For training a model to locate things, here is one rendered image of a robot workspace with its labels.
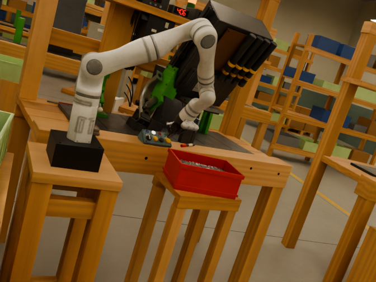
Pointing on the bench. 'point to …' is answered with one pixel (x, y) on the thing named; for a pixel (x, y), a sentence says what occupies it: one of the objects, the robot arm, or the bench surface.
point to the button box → (153, 139)
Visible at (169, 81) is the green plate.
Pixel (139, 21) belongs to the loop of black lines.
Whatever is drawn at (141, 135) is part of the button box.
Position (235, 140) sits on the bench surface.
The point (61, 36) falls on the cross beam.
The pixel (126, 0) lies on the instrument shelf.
